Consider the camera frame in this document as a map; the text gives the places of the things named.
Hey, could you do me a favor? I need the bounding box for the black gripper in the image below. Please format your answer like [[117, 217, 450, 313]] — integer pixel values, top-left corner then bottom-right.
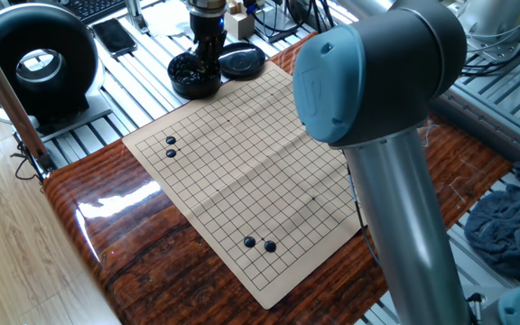
[[190, 13, 228, 76]]

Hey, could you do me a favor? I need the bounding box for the beige go board mat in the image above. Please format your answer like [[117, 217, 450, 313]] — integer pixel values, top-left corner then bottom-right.
[[122, 60, 367, 311]]

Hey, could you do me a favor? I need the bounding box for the black glossy bowl lid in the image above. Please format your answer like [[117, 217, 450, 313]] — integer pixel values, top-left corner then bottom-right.
[[217, 42, 267, 81]]

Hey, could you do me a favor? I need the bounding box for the black bowl of go stones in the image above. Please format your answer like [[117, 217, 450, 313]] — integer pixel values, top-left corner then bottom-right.
[[166, 51, 223, 101]]

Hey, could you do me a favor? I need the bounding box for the wooden block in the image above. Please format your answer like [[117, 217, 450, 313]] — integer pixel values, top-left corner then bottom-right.
[[223, 0, 256, 41]]

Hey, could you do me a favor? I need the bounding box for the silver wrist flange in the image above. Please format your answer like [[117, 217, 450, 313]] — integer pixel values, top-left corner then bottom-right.
[[185, 0, 228, 17]]

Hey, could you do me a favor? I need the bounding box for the black flat scale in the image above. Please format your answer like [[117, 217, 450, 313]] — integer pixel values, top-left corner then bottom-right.
[[253, 6, 304, 44]]

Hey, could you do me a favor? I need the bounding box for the black smartphone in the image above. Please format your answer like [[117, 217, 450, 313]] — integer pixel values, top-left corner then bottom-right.
[[90, 17, 139, 59]]

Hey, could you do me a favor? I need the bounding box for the black keyboard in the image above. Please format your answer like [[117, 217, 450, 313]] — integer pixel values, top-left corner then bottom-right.
[[56, 0, 128, 24]]

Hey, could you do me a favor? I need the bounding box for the silver mounting plate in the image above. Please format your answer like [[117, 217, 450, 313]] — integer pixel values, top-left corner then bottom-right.
[[440, 0, 520, 64]]

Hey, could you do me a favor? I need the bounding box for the grey blue crumpled cloth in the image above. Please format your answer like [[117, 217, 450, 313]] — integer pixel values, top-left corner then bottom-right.
[[463, 162, 520, 281]]

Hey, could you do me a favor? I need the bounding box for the short metal post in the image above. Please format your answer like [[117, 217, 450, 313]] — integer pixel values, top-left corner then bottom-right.
[[124, 0, 149, 35]]

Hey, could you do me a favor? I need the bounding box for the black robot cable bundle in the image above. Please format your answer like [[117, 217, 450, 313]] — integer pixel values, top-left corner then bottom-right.
[[249, 0, 381, 268]]

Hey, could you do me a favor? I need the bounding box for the brown frame post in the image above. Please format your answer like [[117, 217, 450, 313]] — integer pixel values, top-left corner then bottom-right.
[[0, 17, 58, 175]]

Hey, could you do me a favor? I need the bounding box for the grey metal edge rail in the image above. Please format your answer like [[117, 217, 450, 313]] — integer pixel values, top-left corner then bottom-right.
[[426, 83, 520, 169]]

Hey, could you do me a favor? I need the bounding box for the pale grey round pedestal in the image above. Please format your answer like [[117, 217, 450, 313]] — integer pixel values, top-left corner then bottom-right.
[[457, 0, 520, 35]]

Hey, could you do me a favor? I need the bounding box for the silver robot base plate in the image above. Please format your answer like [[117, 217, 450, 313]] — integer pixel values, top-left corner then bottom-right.
[[465, 292, 503, 325]]

